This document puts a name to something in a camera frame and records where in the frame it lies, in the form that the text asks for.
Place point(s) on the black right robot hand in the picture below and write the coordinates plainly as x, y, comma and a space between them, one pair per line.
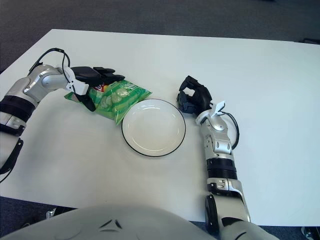
203, 96

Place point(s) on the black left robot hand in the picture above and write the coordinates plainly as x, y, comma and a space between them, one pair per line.
87, 73

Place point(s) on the green chips snack bag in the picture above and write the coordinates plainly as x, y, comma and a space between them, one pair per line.
120, 97

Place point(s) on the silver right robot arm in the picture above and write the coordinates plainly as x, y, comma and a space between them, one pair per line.
220, 147

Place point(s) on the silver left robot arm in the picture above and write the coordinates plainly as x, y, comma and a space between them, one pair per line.
37, 82

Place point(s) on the white plate black rim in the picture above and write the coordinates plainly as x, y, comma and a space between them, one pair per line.
153, 127

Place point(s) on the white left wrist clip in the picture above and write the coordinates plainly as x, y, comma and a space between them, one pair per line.
80, 88

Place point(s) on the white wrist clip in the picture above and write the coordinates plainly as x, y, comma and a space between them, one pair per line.
80, 88
219, 107

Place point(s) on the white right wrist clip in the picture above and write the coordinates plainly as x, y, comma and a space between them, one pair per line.
219, 107

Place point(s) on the silver table caster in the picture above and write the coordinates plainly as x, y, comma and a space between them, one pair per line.
50, 214
308, 231

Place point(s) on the grey robot torso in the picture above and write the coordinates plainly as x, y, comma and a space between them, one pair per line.
75, 225

